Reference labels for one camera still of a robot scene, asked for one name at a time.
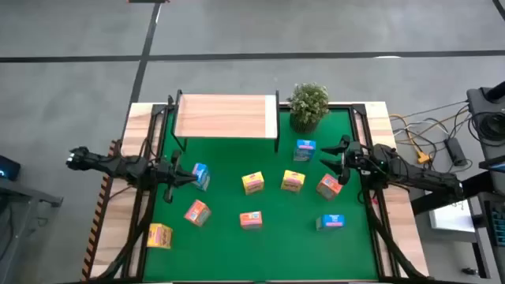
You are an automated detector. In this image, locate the black computer desk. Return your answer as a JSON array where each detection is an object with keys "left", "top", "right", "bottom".
[{"left": 410, "top": 155, "right": 505, "bottom": 284}]

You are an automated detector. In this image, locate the black cable coil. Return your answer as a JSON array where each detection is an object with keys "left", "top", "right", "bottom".
[{"left": 468, "top": 111, "right": 505, "bottom": 148}]

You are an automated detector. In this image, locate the green potted plant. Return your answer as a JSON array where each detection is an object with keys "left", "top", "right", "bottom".
[{"left": 286, "top": 81, "right": 331, "bottom": 135}]

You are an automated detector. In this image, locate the wooden shelf with black frame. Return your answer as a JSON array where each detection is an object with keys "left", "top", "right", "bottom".
[{"left": 168, "top": 88, "right": 282, "bottom": 154}]

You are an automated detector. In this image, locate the grey metal cart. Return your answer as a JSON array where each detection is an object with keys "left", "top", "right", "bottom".
[{"left": 0, "top": 176, "right": 65, "bottom": 284}]

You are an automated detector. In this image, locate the black device with blue light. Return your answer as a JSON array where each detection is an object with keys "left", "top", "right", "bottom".
[{"left": 0, "top": 154, "right": 22, "bottom": 182}]

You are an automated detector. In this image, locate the black aluminium rig frame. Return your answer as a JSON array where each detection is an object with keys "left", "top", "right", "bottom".
[{"left": 84, "top": 100, "right": 435, "bottom": 284}]

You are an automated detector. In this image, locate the orange Mini Wheats cereal box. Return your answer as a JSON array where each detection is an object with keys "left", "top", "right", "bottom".
[
  {"left": 183, "top": 199, "right": 212, "bottom": 228},
  {"left": 238, "top": 211, "right": 264, "bottom": 230},
  {"left": 315, "top": 173, "right": 343, "bottom": 202}
]

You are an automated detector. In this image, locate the black computer monitor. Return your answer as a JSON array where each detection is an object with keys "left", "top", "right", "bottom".
[{"left": 478, "top": 154, "right": 505, "bottom": 174}]

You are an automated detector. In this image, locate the blue Rice Krispies cereal box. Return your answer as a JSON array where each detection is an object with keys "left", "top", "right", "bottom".
[
  {"left": 293, "top": 138, "right": 317, "bottom": 163},
  {"left": 191, "top": 162, "right": 211, "bottom": 192},
  {"left": 315, "top": 214, "right": 346, "bottom": 232}
]

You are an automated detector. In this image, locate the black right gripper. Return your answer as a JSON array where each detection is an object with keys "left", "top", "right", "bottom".
[{"left": 319, "top": 135, "right": 376, "bottom": 186}]

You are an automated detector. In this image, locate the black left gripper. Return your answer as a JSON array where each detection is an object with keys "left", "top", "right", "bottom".
[{"left": 151, "top": 150, "right": 198, "bottom": 204}]

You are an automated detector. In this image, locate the grey monitor stand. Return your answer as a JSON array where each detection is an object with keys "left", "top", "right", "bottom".
[{"left": 466, "top": 80, "right": 505, "bottom": 159}]

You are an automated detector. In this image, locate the green table mat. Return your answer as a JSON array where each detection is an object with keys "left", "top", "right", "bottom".
[{"left": 142, "top": 106, "right": 380, "bottom": 282}]

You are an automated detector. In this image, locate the orange black hazard tape strip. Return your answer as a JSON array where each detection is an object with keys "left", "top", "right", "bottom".
[{"left": 80, "top": 138, "right": 122, "bottom": 282}]

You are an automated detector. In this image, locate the black backlit keyboard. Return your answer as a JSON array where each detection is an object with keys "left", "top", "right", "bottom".
[{"left": 484, "top": 199, "right": 505, "bottom": 248}]

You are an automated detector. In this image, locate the white paper sheet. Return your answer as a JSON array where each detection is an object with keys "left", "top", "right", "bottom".
[{"left": 428, "top": 198, "right": 477, "bottom": 234}]

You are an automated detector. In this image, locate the yellow Corn Pops cereal box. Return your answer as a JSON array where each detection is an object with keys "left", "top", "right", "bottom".
[
  {"left": 241, "top": 170, "right": 266, "bottom": 196},
  {"left": 146, "top": 222, "right": 174, "bottom": 250},
  {"left": 280, "top": 169, "right": 307, "bottom": 193}
]

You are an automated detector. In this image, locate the orange cable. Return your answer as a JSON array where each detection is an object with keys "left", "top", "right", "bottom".
[{"left": 389, "top": 113, "right": 425, "bottom": 157}]

